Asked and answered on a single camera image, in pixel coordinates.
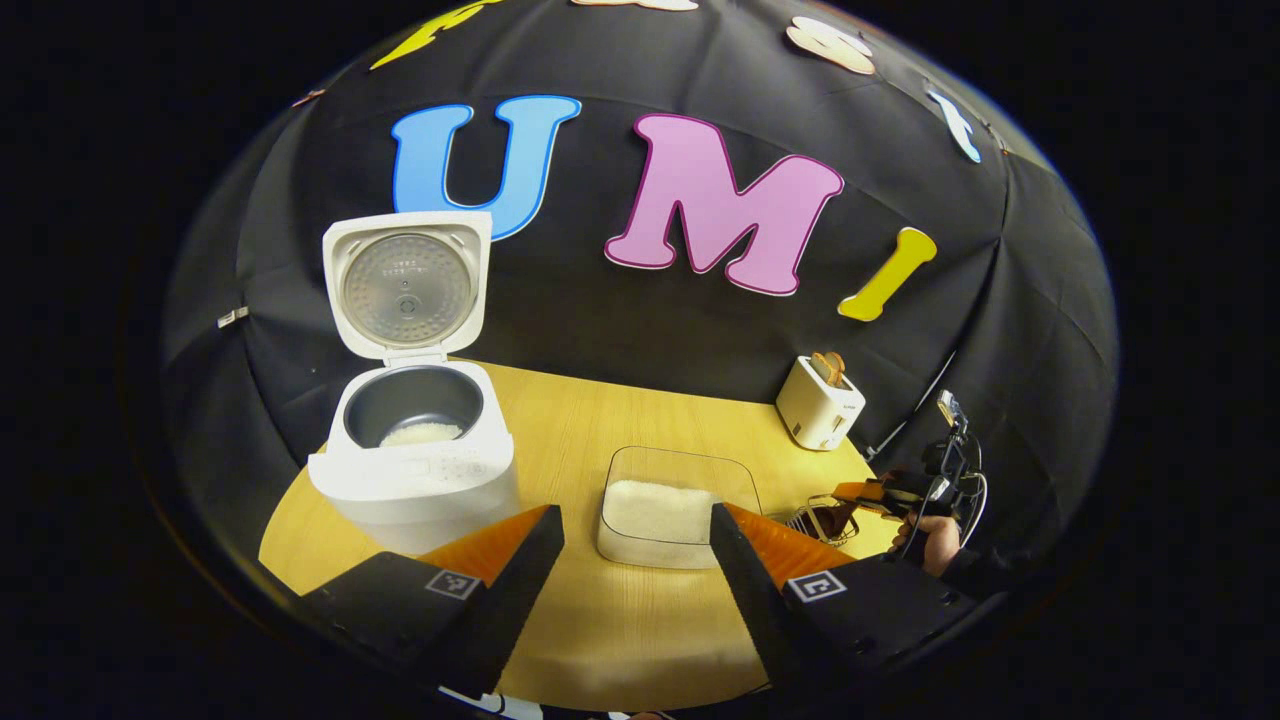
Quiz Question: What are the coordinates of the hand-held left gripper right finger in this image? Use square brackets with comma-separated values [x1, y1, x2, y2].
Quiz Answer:
[708, 503, 976, 691]

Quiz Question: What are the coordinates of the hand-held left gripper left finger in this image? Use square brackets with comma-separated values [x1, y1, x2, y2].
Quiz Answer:
[300, 505, 566, 698]

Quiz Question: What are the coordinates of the wire chopstick holder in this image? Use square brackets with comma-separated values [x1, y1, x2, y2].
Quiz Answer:
[790, 495, 863, 547]

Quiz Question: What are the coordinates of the white rice cooker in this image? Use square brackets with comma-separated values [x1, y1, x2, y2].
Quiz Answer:
[308, 211, 521, 556]

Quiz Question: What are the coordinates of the white rice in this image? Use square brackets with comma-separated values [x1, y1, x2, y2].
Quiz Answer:
[380, 422, 464, 448]

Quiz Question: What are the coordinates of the white toaster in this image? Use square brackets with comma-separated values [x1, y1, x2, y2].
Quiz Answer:
[775, 355, 867, 451]

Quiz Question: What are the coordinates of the black backdrop cloth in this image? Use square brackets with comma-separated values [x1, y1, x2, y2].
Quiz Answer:
[160, 0, 1121, 601]

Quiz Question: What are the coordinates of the thin gripper cable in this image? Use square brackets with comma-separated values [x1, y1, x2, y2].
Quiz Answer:
[955, 430, 991, 549]

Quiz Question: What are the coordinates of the power cable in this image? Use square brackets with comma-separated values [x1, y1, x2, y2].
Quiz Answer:
[865, 350, 958, 461]

